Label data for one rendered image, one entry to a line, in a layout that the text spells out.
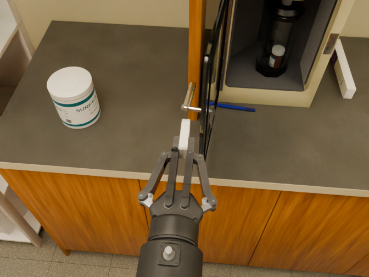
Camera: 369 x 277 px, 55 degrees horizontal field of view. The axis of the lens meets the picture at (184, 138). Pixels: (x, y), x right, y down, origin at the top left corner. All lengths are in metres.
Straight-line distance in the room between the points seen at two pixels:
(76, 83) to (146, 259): 0.70
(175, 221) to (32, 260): 1.59
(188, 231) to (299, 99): 0.79
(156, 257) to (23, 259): 1.62
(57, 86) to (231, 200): 0.65
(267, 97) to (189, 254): 0.78
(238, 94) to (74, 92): 0.51
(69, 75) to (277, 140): 0.66
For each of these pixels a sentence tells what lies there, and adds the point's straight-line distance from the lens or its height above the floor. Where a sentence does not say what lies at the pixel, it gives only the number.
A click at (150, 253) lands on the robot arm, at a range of 0.50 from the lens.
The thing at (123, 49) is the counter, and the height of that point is 0.94.
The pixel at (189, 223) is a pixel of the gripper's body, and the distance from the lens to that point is 0.53.
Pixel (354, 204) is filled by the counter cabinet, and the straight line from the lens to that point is 1.26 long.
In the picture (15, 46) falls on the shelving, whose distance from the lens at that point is 1.86.
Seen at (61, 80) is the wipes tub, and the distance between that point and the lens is 1.11.
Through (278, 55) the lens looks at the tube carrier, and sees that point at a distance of 1.15.
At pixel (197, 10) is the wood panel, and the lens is 0.87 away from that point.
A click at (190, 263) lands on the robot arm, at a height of 1.34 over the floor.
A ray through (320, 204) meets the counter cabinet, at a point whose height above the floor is 0.78.
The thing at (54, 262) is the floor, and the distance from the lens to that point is 2.02.
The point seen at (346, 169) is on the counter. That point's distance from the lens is 1.14.
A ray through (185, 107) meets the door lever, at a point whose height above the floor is 1.21.
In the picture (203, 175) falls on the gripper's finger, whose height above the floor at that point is 1.32.
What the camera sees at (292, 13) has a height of 1.25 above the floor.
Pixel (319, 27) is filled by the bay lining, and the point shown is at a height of 1.20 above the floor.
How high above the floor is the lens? 1.82
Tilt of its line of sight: 53 degrees down
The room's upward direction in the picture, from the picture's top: straight up
